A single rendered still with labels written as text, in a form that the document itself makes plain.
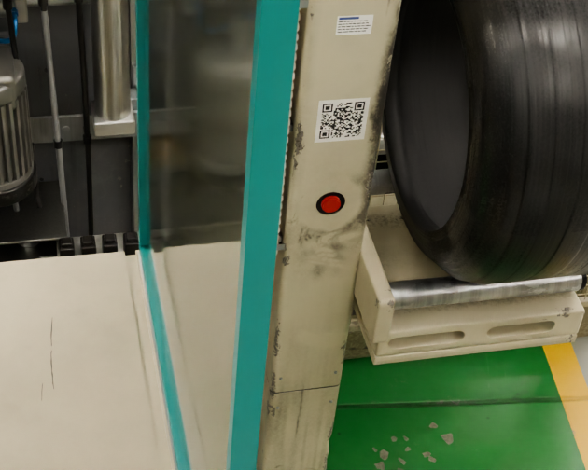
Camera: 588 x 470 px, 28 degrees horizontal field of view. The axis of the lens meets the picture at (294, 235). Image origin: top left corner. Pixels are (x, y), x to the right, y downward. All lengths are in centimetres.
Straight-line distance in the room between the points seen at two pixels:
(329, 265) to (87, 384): 72
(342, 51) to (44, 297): 55
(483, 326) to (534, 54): 54
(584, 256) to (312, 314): 47
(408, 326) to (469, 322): 10
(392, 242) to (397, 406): 86
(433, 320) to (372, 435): 97
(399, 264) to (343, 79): 53
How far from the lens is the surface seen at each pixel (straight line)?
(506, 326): 200
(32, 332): 131
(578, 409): 303
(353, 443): 283
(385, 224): 216
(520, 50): 158
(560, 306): 200
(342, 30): 160
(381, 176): 208
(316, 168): 174
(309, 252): 185
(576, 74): 160
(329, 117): 168
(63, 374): 127
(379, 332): 185
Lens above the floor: 222
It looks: 42 degrees down
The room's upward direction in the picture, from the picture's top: 6 degrees clockwise
